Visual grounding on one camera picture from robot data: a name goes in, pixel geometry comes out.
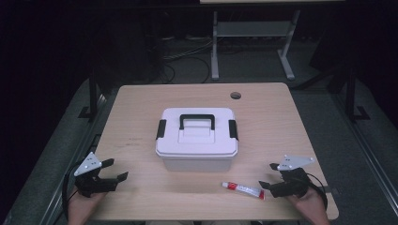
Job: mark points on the person's left hand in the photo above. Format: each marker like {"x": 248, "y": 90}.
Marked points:
{"x": 81, "y": 209}

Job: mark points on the grey metal desk frame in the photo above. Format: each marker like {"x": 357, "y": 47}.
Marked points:
{"x": 250, "y": 29}

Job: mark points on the person's right hand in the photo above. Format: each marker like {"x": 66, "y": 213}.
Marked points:
{"x": 311, "y": 209}

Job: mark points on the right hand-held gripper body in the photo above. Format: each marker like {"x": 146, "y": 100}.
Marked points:
{"x": 292, "y": 184}

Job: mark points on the aluminium floor rail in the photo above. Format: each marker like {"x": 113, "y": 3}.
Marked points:
{"x": 369, "y": 153}
{"x": 72, "y": 162}

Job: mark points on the black metal stand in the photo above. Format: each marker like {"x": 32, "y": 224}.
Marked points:
{"x": 93, "y": 93}
{"x": 350, "y": 93}

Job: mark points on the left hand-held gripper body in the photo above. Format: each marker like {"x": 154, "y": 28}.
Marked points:
{"x": 94, "y": 184}

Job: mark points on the white plastic storage box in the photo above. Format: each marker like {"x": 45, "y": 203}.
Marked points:
{"x": 197, "y": 164}

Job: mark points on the red and white ointment tube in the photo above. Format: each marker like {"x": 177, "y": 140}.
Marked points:
{"x": 245, "y": 189}

